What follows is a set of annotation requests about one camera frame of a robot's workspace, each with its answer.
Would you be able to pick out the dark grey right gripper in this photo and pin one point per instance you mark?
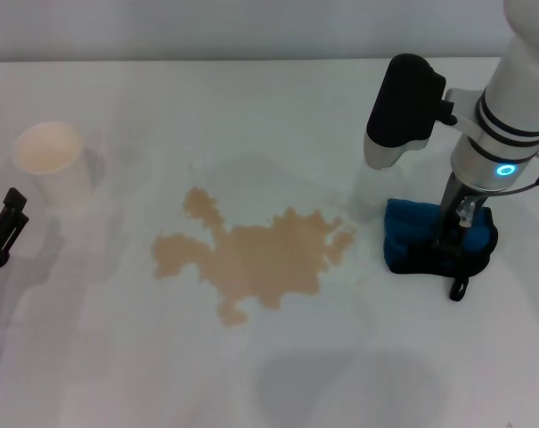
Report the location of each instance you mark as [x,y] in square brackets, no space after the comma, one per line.
[447,209]

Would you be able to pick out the blue rag with black trim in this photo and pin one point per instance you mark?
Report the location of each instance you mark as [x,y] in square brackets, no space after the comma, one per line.
[402,232]

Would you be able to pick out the white paper cup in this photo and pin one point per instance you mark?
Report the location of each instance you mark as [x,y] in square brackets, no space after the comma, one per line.
[51,156]

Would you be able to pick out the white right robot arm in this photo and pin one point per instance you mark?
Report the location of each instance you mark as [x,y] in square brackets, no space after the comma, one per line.
[514,89]

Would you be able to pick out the brown liquid stain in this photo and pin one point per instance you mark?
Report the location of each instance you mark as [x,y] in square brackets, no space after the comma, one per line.
[260,258]

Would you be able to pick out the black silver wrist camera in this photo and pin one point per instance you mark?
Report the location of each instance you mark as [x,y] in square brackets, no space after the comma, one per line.
[402,98]

